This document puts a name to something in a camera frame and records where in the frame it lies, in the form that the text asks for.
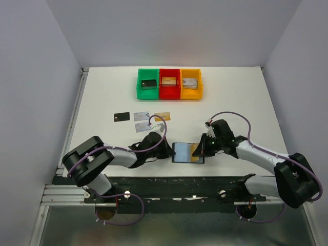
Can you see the green plastic bin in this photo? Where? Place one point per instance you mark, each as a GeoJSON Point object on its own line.
{"type": "Point", "coordinates": [152, 94]}

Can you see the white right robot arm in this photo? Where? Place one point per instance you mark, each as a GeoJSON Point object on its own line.
{"type": "Point", "coordinates": [292, 180]}

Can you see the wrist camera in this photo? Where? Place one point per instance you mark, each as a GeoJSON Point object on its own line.
{"type": "Point", "coordinates": [159, 128]}
{"type": "Point", "coordinates": [210, 131]}

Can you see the yellow plastic bin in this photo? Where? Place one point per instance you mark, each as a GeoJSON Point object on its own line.
{"type": "Point", "coordinates": [190, 94]}

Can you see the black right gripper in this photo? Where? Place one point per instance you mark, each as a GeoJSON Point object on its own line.
{"type": "Point", "coordinates": [202, 149]}

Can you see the grey credit card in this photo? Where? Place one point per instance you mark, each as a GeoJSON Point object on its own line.
{"type": "Point", "coordinates": [123, 116]}

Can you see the black leather card holder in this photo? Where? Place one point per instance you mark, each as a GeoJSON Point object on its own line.
{"type": "Point", "coordinates": [183, 153]}

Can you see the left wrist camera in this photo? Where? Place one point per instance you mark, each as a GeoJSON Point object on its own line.
{"type": "Point", "coordinates": [159, 128]}

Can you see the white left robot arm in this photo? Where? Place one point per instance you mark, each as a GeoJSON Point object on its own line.
{"type": "Point", "coordinates": [85, 163]}

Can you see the silver VIP credit card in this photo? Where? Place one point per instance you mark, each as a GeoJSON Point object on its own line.
{"type": "Point", "coordinates": [139, 116]}

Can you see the black credit card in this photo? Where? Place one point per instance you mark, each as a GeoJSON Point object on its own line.
{"type": "Point", "coordinates": [148, 84]}

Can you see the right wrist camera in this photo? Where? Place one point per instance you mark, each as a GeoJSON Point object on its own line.
{"type": "Point", "coordinates": [210, 131]}

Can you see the aluminium frame rail left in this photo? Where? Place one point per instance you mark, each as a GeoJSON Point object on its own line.
{"type": "Point", "coordinates": [44, 209]}

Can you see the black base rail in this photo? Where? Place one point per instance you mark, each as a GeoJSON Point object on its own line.
{"type": "Point", "coordinates": [159, 195]}

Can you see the gold credit card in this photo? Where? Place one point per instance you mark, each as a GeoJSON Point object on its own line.
{"type": "Point", "coordinates": [168, 81]}

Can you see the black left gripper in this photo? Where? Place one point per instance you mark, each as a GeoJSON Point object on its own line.
{"type": "Point", "coordinates": [167, 151]}

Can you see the red plastic bin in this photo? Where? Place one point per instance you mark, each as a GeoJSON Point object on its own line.
{"type": "Point", "coordinates": [170, 93]}

